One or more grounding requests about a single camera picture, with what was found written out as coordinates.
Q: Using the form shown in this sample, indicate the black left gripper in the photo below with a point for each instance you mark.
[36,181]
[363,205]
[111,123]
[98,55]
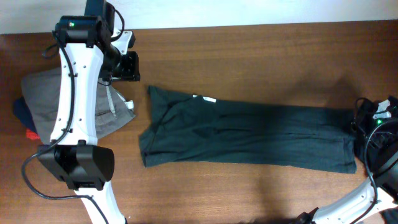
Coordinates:
[131,71]

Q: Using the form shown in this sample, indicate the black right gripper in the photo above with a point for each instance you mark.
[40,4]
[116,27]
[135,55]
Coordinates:
[364,119]

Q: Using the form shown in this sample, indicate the dark green t-shirt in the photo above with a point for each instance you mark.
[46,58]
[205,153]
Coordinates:
[186,127]

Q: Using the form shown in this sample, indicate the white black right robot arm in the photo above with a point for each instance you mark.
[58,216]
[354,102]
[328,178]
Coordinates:
[348,208]

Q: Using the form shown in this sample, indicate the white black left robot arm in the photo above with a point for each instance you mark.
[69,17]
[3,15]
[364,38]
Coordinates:
[92,52]

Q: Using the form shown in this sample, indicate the grey folded trousers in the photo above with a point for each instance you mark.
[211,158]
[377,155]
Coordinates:
[41,92]

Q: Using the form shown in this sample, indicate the navy folded garment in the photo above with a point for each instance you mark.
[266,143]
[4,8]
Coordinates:
[21,111]

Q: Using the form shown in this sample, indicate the orange folded garment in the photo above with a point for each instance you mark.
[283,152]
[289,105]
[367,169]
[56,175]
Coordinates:
[31,135]

